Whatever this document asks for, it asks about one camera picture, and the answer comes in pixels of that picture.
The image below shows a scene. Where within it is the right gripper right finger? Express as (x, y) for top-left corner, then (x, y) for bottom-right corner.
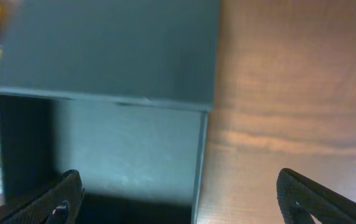
(276, 168), (356, 224)

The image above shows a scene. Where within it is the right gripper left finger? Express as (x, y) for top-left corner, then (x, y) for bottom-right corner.
(0, 170), (85, 223)

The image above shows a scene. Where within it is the black gift box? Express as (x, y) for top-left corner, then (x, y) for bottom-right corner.
(0, 0), (220, 223)

